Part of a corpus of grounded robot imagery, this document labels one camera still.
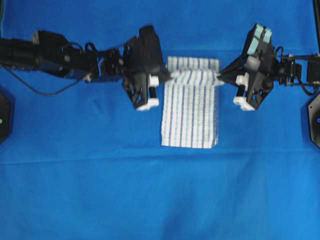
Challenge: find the white blue-striped towel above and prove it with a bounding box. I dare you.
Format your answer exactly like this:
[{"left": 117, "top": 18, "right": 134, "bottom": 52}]
[{"left": 161, "top": 56, "right": 220, "bottom": 149}]

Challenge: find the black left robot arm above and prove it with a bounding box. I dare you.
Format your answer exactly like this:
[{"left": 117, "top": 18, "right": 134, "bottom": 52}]
[{"left": 0, "top": 25, "right": 171, "bottom": 111}]

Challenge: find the white and grey left gripper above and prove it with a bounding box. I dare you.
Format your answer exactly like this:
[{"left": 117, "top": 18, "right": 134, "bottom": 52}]
[{"left": 122, "top": 37, "right": 172, "bottom": 111}]

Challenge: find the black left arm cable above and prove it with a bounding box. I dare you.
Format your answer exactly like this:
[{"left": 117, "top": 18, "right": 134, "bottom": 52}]
[{"left": 0, "top": 63, "right": 87, "bottom": 97}]

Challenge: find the blue table cloth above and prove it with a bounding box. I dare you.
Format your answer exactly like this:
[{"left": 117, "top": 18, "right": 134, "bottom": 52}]
[{"left": 0, "top": 0, "right": 320, "bottom": 240}]

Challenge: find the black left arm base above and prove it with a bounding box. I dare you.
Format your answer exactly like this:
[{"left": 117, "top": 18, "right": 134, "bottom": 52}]
[{"left": 0, "top": 86, "right": 16, "bottom": 144}]

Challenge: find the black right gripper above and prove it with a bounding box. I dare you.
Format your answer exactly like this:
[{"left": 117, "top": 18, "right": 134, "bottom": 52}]
[{"left": 217, "top": 55, "right": 274, "bottom": 111}]

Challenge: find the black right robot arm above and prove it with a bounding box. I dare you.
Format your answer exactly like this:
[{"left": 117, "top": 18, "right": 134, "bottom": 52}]
[{"left": 217, "top": 46, "right": 320, "bottom": 111}]

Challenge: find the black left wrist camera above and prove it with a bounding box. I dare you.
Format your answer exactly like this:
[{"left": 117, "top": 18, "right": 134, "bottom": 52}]
[{"left": 137, "top": 24, "right": 163, "bottom": 71}]

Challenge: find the teal-padded right wrist camera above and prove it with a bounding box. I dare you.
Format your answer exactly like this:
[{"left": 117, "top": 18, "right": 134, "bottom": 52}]
[{"left": 242, "top": 23, "right": 275, "bottom": 73}]

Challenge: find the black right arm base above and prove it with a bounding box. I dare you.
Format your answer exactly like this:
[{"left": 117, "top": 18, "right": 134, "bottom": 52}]
[{"left": 307, "top": 94, "right": 320, "bottom": 148}]

